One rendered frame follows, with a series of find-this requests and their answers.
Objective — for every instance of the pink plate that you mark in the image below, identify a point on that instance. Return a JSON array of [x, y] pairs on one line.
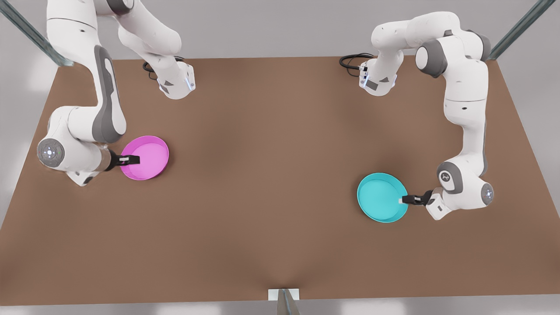
[[148, 157]]

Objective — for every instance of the blue plate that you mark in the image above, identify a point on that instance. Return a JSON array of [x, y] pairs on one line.
[[381, 197]]

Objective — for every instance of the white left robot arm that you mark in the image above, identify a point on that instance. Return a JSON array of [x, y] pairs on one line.
[[463, 87]]

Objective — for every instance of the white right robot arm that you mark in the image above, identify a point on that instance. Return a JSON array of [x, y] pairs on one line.
[[103, 109]]

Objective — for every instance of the silver frame post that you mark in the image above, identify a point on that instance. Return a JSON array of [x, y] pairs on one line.
[[518, 30], [35, 37], [286, 302]]

